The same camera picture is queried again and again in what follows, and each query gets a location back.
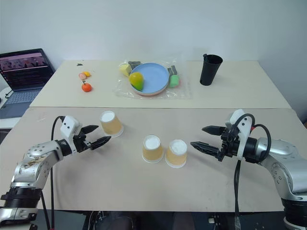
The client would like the light blue plate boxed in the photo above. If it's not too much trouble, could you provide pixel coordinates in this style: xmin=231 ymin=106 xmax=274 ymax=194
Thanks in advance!
xmin=129 ymin=62 xmax=170 ymax=94

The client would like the orange toy tangerine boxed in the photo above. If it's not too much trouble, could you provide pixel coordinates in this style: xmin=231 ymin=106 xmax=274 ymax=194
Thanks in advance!
xmin=81 ymin=80 xmax=94 ymax=93

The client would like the tall black plastic cup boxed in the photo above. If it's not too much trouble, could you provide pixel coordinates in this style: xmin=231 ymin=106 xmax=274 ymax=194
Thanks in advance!
xmin=199 ymin=53 xmax=224 ymax=86

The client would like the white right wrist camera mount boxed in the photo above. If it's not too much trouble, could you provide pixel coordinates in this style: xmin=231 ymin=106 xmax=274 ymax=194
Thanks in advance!
xmin=224 ymin=109 xmax=255 ymax=161

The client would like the tan paper cup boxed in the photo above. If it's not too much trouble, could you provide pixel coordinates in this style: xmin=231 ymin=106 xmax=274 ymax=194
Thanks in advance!
xmin=165 ymin=139 xmax=188 ymax=169
xmin=99 ymin=110 xmax=124 ymax=138
xmin=142 ymin=135 xmax=165 ymax=164

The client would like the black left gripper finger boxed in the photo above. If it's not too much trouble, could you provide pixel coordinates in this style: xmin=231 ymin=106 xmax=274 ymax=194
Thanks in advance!
xmin=82 ymin=125 xmax=100 ymax=135
xmin=91 ymin=136 xmax=112 ymax=150

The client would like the dark grey sponge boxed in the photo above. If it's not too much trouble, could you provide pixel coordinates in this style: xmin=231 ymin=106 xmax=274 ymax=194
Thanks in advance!
xmin=127 ymin=60 xmax=142 ymax=71
xmin=166 ymin=65 xmax=179 ymax=77

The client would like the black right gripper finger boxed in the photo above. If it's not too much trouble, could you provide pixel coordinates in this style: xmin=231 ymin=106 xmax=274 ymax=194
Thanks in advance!
xmin=190 ymin=141 xmax=220 ymax=159
xmin=201 ymin=125 xmax=226 ymax=136

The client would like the green sponge block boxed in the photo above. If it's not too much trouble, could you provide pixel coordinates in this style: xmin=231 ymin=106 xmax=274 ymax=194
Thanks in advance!
xmin=168 ymin=74 xmax=181 ymax=89

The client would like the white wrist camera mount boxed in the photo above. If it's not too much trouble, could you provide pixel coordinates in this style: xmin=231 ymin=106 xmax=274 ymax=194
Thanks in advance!
xmin=59 ymin=115 xmax=83 ymax=145
xmin=224 ymin=109 xmax=255 ymax=161

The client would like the dark rounded shape under table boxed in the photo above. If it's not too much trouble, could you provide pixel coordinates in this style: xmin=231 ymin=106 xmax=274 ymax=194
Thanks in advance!
xmin=105 ymin=211 xmax=138 ymax=230

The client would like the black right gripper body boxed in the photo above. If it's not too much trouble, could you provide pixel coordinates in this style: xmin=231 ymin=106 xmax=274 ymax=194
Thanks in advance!
xmin=216 ymin=126 xmax=242 ymax=163

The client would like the open dark laptop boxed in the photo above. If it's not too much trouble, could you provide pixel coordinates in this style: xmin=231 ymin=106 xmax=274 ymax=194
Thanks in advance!
xmin=0 ymin=48 xmax=56 ymax=120

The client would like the black right arm loop cable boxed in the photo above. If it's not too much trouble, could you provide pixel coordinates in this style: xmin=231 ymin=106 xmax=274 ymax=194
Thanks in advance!
xmin=235 ymin=113 xmax=272 ymax=162

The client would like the yellow sponge block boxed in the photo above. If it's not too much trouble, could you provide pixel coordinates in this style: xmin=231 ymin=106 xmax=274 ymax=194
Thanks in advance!
xmin=118 ymin=63 xmax=133 ymax=78

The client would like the yellow green toy mango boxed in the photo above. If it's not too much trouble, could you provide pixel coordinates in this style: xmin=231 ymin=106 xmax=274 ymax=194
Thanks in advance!
xmin=129 ymin=71 xmax=145 ymax=92

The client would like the clear plastic bag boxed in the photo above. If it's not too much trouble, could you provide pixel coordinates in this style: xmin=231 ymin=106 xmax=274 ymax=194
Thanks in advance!
xmin=113 ymin=57 xmax=193 ymax=100

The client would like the pink plate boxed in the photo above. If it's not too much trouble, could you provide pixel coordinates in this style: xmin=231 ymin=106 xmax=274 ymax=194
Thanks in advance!
xmin=133 ymin=86 xmax=168 ymax=97

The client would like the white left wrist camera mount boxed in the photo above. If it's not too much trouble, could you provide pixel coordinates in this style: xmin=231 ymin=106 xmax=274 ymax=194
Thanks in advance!
xmin=59 ymin=115 xmax=83 ymax=145

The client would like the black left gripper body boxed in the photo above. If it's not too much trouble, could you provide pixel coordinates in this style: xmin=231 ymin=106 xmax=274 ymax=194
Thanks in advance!
xmin=71 ymin=132 xmax=94 ymax=154

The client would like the black right arm hanging cable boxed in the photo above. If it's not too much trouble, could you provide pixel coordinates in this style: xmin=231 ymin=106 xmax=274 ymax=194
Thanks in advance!
xmin=233 ymin=160 xmax=242 ymax=230

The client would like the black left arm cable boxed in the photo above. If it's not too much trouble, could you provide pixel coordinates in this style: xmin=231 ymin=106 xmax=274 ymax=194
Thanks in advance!
xmin=49 ymin=115 xmax=66 ymax=230

